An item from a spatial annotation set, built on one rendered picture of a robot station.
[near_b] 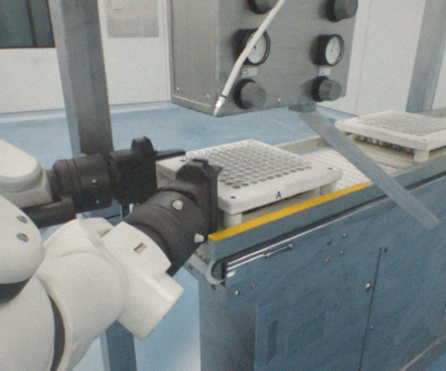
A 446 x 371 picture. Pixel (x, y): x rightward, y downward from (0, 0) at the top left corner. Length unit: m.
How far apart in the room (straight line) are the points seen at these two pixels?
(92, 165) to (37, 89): 5.05
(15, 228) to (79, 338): 0.08
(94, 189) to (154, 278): 0.26
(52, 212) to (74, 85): 0.22
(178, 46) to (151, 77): 5.38
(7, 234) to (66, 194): 0.45
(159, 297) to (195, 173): 0.20
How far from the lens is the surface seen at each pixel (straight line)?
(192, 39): 0.47
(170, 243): 0.44
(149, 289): 0.40
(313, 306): 0.89
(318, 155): 1.02
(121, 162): 0.64
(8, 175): 0.61
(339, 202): 0.70
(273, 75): 0.48
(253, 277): 0.63
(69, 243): 0.34
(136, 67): 5.80
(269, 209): 0.65
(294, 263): 0.68
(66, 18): 0.69
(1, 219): 0.19
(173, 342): 1.67
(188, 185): 0.51
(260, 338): 0.80
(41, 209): 0.61
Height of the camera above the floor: 1.16
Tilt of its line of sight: 23 degrees down
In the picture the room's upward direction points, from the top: straight up
